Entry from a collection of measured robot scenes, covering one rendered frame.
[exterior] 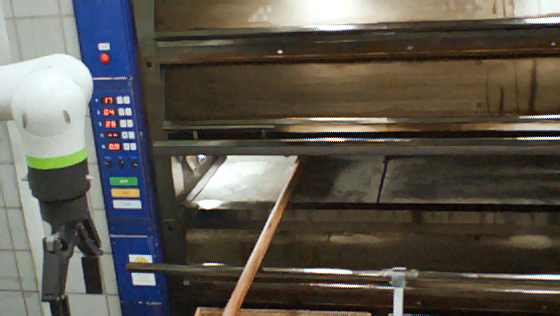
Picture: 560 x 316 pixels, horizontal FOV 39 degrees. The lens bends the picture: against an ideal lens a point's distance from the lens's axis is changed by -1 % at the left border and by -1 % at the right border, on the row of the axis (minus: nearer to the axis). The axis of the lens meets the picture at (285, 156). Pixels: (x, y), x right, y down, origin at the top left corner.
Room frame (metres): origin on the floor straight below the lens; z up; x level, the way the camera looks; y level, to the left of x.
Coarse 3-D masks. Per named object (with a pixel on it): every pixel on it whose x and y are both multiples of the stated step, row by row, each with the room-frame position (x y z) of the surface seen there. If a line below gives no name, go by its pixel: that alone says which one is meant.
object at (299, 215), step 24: (192, 216) 2.24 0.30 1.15; (216, 216) 2.22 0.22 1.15; (240, 216) 2.21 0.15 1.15; (264, 216) 2.19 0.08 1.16; (288, 216) 2.17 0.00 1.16; (312, 216) 2.16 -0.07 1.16; (336, 216) 2.14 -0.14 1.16; (360, 216) 2.13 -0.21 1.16; (384, 216) 2.11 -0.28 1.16; (408, 216) 2.09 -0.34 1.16; (432, 216) 2.08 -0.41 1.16; (456, 216) 2.06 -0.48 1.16; (480, 216) 2.05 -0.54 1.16; (504, 216) 2.03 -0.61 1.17; (528, 216) 2.02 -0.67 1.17; (552, 216) 2.01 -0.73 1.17
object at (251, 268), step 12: (300, 168) 2.45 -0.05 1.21; (288, 180) 2.33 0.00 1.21; (288, 192) 2.24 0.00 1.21; (276, 204) 2.16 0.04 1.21; (276, 216) 2.06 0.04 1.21; (264, 228) 2.00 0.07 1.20; (264, 240) 1.91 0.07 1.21; (264, 252) 1.86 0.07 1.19; (252, 264) 1.77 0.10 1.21; (252, 276) 1.73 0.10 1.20; (240, 288) 1.65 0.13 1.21; (240, 300) 1.61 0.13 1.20; (228, 312) 1.55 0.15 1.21
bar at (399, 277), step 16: (128, 272) 1.89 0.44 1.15; (144, 272) 1.88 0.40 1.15; (160, 272) 1.87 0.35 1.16; (176, 272) 1.86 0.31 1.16; (192, 272) 1.85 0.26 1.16; (208, 272) 1.84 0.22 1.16; (224, 272) 1.83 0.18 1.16; (240, 272) 1.82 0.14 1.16; (256, 272) 1.81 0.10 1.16; (272, 272) 1.80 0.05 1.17; (288, 272) 1.79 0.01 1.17; (304, 272) 1.78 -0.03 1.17; (320, 272) 1.78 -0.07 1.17; (336, 272) 1.77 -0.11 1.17; (352, 272) 1.76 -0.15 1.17; (368, 272) 1.75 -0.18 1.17; (384, 272) 1.74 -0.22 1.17; (400, 272) 1.74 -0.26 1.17; (416, 272) 1.73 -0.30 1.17; (432, 272) 1.72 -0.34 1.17; (448, 272) 1.71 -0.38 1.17; (464, 272) 1.71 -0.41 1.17; (480, 272) 1.70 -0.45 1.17; (496, 272) 1.69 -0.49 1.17; (512, 272) 1.69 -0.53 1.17; (400, 288) 1.72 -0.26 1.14; (400, 304) 1.69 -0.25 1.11
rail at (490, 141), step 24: (168, 144) 2.10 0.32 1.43; (192, 144) 2.09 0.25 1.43; (216, 144) 2.07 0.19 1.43; (240, 144) 2.06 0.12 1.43; (264, 144) 2.04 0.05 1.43; (288, 144) 2.03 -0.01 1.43; (312, 144) 2.01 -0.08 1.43; (336, 144) 2.00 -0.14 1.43; (360, 144) 1.98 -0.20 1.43; (384, 144) 1.97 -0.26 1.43; (408, 144) 1.95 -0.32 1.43; (432, 144) 1.94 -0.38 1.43; (456, 144) 1.93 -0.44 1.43; (480, 144) 1.91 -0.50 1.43; (504, 144) 1.90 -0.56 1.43; (528, 144) 1.89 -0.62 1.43; (552, 144) 1.87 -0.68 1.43
